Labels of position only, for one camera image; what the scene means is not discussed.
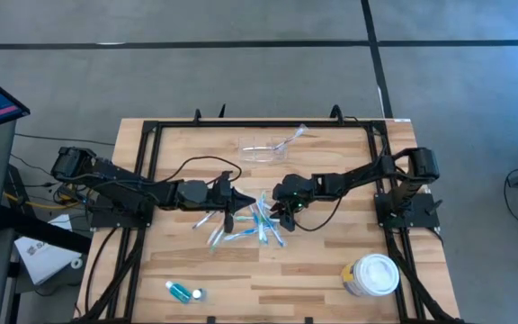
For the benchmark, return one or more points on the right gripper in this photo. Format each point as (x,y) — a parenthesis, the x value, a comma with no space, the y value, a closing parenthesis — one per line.
(292,189)

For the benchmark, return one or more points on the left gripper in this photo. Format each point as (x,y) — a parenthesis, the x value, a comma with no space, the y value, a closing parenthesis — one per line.
(223,193)

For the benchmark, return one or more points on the blue toothbrush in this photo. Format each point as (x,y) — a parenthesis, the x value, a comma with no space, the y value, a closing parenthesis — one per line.
(278,237)
(254,216)
(243,234)

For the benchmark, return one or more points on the small clear bottle white cap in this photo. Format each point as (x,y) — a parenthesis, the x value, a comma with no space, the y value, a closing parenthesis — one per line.
(198,294)

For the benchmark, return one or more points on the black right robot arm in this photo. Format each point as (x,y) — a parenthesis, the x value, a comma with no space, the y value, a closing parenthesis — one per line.
(358,175)

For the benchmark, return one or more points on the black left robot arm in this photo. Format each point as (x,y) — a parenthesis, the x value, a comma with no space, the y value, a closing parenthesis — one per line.
(119,184)

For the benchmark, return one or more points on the clear acrylic toothbrush holder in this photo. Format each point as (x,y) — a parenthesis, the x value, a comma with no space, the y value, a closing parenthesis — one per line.
(259,155)

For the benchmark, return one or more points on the black clamp hook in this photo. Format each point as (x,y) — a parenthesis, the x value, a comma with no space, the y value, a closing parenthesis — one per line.
(222,111)
(197,116)
(336,113)

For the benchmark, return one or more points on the blue mouthwash bottle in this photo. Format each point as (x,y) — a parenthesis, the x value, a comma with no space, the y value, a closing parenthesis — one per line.
(179,292)

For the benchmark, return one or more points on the black table clamp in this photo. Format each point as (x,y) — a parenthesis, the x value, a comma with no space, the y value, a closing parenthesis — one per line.
(211,320)
(308,321)

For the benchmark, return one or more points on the yellow wipes canister white lid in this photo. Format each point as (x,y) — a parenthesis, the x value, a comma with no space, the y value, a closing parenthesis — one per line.
(376,274)

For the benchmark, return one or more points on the white tape roll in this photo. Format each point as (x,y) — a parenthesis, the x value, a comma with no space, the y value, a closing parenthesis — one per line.
(77,262)

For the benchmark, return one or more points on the black table leg bar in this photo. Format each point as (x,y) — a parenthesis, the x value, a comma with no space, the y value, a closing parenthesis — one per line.
(43,229)

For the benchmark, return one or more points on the white printed box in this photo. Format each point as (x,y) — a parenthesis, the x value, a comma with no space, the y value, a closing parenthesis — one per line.
(45,258)

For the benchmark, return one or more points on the black aluminium table frame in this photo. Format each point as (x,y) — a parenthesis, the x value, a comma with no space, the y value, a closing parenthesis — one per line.
(263,123)

